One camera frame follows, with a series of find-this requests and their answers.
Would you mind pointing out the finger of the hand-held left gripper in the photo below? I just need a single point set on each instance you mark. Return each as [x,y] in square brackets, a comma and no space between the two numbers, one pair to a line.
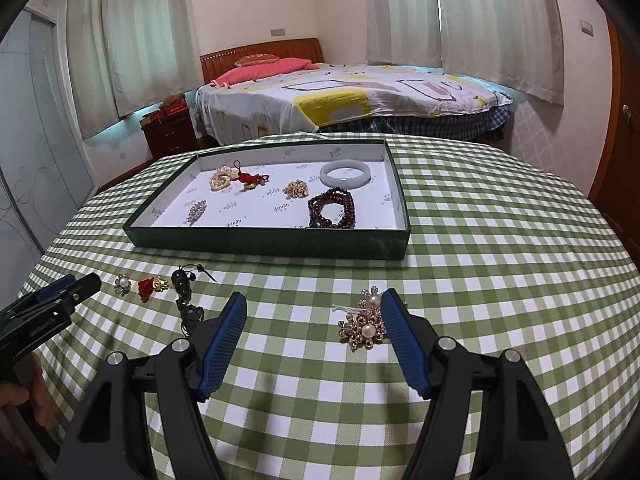
[82,290]
[50,289]

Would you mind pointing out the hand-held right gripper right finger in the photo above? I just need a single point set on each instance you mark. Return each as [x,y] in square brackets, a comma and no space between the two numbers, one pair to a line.
[407,345]

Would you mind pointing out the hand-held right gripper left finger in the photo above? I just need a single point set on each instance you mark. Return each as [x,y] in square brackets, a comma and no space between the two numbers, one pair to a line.
[220,350]

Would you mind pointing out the small pearl flower brooch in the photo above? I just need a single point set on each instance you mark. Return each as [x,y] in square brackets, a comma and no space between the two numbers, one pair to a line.
[121,284]

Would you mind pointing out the large gold pearl brooch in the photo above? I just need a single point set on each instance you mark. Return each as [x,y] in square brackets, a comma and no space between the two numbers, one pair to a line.
[367,330]

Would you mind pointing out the dark green jewelry tray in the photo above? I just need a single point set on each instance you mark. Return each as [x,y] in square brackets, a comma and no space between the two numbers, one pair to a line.
[270,247]

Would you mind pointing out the silver rhinestone brooch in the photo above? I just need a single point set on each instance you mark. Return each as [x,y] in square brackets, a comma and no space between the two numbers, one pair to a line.
[196,210]

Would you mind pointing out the pearl cluster ornament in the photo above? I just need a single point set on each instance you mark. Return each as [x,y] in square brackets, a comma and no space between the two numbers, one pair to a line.
[220,179]

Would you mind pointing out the white jade bangle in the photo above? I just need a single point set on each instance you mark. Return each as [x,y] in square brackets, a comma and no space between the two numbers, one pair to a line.
[345,184]

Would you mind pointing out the red knot charm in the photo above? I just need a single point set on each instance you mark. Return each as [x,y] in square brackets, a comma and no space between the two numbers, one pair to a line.
[250,178]

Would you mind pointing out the small gold bead brooch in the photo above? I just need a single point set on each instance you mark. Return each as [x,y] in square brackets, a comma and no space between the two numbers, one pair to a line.
[295,189]

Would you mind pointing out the person's left hand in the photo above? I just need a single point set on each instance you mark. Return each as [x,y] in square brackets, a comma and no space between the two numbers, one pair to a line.
[41,390]

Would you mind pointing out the red tassel gold charm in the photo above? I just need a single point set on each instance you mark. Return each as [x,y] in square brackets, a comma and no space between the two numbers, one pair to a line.
[147,287]

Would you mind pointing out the black tassel charm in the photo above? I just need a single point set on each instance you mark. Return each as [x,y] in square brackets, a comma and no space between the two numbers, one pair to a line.
[182,285]

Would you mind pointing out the green checked tablecloth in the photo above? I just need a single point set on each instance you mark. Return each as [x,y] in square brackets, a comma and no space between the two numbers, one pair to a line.
[475,260]

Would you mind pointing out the frosted glass wardrobe door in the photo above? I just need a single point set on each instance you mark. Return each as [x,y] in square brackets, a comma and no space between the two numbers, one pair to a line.
[35,160]

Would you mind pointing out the dark wooden nightstand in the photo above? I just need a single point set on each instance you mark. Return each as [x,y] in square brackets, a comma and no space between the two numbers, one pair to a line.
[170,137]

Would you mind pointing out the red box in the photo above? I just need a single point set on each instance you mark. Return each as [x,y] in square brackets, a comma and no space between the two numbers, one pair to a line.
[172,111]

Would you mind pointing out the brown plush toy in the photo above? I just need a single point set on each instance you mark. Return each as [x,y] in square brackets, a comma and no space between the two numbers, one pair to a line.
[173,100]

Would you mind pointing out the white curtain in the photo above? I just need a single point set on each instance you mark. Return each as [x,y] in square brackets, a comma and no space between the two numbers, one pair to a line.
[90,60]
[400,10]
[150,35]
[500,25]

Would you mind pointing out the patterned white bedsheet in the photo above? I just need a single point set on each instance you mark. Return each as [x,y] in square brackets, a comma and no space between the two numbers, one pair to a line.
[400,95]

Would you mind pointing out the brown wooden door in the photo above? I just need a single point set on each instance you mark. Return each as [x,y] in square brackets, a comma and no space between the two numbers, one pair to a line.
[620,160]

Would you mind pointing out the pink pillow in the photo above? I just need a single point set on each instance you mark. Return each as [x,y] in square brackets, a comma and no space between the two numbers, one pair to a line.
[265,70]

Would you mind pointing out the orange cushion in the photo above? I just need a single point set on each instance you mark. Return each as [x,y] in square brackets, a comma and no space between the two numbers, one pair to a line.
[255,59]

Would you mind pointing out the wooden bed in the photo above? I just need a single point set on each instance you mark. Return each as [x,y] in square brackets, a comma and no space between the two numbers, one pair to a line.
[260,47]

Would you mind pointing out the wall light switch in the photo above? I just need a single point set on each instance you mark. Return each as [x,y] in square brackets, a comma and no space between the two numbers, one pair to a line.
[587,27]

